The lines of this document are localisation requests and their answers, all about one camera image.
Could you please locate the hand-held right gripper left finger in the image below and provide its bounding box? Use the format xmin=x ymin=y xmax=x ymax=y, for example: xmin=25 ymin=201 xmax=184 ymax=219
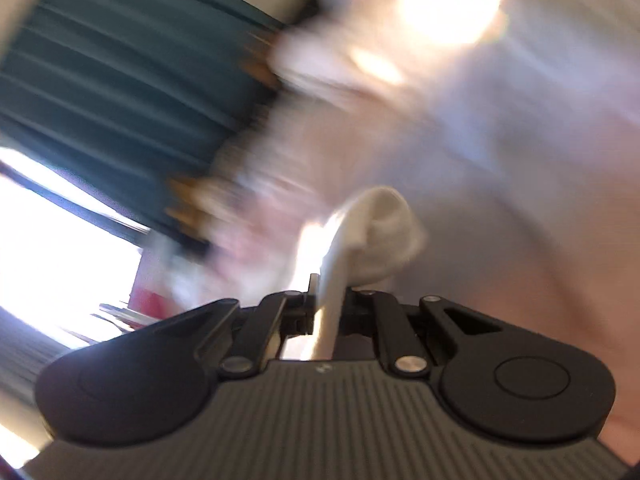
xmin=159 ymin=273 xmax=319 ymax=379

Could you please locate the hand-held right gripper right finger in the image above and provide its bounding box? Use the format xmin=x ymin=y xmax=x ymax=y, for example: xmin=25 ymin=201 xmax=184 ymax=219
xmin=338 ymin=287 xmax=503 ymax=377

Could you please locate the white cloth garment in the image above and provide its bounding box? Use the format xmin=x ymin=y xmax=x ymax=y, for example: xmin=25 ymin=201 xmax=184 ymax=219
xmin=298 ymin=186 xmax=430 ymax=362

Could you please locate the bright window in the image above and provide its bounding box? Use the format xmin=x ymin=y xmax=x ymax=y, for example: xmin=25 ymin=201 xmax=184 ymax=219
xmin=0 ymin=146 xmax=147 ymax=347

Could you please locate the teal curtain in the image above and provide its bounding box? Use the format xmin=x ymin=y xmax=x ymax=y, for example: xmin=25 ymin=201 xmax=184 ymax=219
xmin=0 ymin=0 xmax=296 ymax=241

